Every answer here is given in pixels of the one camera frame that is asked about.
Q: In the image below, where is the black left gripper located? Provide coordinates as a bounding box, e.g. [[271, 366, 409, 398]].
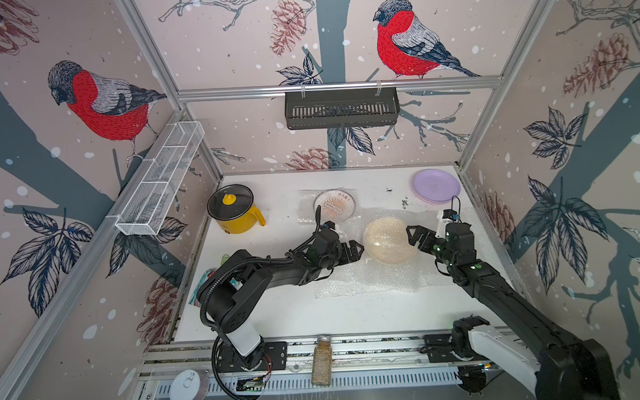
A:
[[318, 239, 366, 272]]

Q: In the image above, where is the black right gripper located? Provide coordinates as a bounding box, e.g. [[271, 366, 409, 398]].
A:
[[407, 221, 459, 271]]

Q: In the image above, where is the clear bubble wrap sheet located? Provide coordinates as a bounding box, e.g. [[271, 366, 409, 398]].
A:
[[345, 208, 420, 272], [314, 209, 453, 299]]

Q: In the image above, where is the cream plate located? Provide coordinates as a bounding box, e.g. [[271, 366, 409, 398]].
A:
[[363, 217, 417, 266]]

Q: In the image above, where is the pink dinner plate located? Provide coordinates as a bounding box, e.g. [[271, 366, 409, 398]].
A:
[[416, 196, 457, 205]]

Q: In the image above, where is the purple plate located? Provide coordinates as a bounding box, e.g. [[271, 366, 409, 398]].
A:
[[411, 169, 461, 201]]

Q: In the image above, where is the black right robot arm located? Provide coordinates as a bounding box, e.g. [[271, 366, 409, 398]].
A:
[[406, 222, 620, 400]]

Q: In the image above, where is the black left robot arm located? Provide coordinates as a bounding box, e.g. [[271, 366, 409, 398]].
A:
[[196, 224, 364, 358]]

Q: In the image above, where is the patterned plate in bubble wrap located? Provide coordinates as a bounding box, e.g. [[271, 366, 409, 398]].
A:
[[297, 188, 360, 223]]

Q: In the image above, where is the spice jar with granules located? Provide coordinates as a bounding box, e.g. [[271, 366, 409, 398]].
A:
[[311, 336, 333, 387]]

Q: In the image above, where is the small green sachet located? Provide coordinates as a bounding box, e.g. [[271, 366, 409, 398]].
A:
[[219, 254, 230, 266]]

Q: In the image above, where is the yellow pot with black lid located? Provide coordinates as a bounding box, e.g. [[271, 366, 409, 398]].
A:
[[207, 184, 266, 234]]

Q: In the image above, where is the green snack packet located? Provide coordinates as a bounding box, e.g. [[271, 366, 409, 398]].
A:
[[188, 268, 216, 308]]

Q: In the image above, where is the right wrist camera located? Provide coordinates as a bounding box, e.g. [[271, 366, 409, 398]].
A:
[[441, 209, 459, 223]]

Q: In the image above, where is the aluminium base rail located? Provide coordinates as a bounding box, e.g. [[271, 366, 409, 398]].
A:
[[139, 326, 549, 400]]

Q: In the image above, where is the black hanging wire basket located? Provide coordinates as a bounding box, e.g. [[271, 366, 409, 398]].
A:
[[284, 87, 401, 130]]

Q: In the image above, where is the white wire mesh shelf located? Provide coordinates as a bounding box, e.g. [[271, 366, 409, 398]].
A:
[[115, 121, 204, 236]]

